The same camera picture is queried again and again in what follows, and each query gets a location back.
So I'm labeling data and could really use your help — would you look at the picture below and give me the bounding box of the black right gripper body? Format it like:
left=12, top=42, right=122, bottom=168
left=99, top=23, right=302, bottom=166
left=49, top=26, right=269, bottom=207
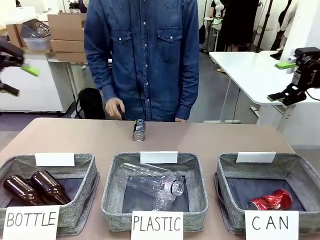
left=291, top=58, right=320, bottom=101

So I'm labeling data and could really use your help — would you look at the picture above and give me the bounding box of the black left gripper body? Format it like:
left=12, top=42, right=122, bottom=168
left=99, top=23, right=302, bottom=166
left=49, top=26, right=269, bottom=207
left=0, top=37, right=25, bottom=72

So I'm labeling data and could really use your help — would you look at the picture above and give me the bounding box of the brown glass bottle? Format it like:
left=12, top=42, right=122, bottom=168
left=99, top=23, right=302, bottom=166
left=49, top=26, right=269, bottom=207
left=30, top=170, right=72, bottom=205
left=2, top=174, right=45, bottom=207

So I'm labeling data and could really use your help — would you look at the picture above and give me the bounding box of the crushed red can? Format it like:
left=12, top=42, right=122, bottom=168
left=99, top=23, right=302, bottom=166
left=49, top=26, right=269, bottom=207
left=246, top=189, right=293, bottom=211

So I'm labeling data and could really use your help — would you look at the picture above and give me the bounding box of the large clear plastic bottle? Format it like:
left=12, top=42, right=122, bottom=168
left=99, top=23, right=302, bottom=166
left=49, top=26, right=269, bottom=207
left=119, top=162, right=186, bottom=204

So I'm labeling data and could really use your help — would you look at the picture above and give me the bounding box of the person right forearm denim sleeve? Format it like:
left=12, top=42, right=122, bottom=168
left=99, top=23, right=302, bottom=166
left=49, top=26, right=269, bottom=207
left=92, top=67, right=118, bottom=101

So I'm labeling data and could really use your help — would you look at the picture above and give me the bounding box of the person left forearm denim sleeve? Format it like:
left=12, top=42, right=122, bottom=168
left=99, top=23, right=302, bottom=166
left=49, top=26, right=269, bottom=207
left=175, top=72, right=200, bottom=120

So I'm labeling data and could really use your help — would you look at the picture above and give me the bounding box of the grey plastic mesh basket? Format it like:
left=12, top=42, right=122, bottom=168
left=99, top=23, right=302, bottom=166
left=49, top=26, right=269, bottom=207
left=21, top=19, right=51, bottom=39

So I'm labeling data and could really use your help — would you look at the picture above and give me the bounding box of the grey fabric basket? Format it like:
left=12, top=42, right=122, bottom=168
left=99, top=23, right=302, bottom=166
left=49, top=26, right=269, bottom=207
left=213, top=152, right=320, bottom=236
left=100, top=151, right=209, bottom=232
left=0, top=152, right=100, bottom=236

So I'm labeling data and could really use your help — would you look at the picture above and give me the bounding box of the black drink can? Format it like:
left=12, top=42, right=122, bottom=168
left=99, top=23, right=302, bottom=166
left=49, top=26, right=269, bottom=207
left=132, top=118, right=147, bottom=142

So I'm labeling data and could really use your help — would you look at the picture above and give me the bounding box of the paper label reading CAN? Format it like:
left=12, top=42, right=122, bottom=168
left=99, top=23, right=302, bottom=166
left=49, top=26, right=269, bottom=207
left=244, top=209, right=300, bottom=240

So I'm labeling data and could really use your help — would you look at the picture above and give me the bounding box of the person right hand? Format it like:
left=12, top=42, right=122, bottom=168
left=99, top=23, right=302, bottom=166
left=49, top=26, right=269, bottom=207
left=104, top=97, right=126, bottom=120

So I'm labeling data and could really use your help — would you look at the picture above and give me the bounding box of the small cardboard box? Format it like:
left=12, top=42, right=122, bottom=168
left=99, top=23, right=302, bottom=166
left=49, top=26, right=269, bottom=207
left=5, top=23, right=28, bottom=49

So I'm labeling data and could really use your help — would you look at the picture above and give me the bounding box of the white cabinet with wooden top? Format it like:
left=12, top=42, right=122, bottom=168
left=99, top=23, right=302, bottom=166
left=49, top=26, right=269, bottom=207
left=0, top=47, right=76, bottom=114

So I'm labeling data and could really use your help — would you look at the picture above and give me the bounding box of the clear plastic bin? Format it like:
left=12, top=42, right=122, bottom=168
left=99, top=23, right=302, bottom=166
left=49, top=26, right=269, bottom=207
left=23, top=34, right=52, bottom=51

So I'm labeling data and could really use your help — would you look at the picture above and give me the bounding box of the closed cardboard box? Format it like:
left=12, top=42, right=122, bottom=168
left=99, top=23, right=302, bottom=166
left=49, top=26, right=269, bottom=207
left=49, top=25, right=86, bottom=42
left=50, top=38, right=86, bottom=53
left=54, top=50, right=88, bottom=63

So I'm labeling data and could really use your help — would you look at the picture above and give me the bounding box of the white table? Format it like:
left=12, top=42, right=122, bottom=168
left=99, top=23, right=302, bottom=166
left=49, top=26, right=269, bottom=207
left=208, top=50, right=320, bottom=131

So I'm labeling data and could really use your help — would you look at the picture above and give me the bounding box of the black tripod pole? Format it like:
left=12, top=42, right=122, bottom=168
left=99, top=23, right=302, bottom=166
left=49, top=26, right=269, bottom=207
left=254, top=0, right=274, bottom=53

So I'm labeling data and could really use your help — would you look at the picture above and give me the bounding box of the open cardboard box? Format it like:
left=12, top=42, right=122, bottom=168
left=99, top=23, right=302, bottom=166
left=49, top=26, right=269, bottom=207
left=47, top=13, right=87, bottom=30

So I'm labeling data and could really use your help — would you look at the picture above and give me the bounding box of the background person in black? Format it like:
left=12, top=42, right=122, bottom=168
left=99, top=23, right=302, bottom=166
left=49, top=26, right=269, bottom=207
left=215, top=0, right=260, bottom=52

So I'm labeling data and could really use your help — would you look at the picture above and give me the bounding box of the blank white card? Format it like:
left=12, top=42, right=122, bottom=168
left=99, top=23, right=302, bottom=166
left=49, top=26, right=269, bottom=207
left=34, top=152, right=76, bottom=167
left=235, top=151, right=277, bottom=164
left=139, top=150, right=179, bottom=165

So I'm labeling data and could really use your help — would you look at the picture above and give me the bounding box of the black backpack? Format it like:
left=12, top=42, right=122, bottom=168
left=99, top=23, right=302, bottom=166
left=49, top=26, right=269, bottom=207
left=75, top=87, right=106, bottom=120

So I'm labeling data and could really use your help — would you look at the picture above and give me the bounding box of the background white robot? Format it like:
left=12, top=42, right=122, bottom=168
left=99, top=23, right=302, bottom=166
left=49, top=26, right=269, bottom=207
left=209, top=0, right=226, bottom=19

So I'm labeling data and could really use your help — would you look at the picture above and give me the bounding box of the person torso denim shirt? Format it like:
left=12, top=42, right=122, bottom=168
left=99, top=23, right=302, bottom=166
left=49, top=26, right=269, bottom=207
left=83, top=0, right=200, bottom=123

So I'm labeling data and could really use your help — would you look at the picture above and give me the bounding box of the paper label reading BOTTLE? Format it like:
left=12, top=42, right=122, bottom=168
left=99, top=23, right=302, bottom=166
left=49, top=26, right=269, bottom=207
left=2, top=204, right=61, bottom=240

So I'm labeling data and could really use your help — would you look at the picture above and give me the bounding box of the paper label reading PLASTIC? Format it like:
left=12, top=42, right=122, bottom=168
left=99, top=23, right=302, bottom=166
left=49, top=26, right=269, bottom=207
left=130, top=210, right=184, bottom=240

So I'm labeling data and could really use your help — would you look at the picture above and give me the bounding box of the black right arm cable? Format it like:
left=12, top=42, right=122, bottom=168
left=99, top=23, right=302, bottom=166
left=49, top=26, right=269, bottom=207
left=305, top=88, right=320, bottom=103

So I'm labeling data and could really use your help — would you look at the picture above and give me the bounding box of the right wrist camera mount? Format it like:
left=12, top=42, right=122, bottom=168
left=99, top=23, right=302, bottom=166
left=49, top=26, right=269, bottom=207
left=286, top=46, right=320, bottom=67

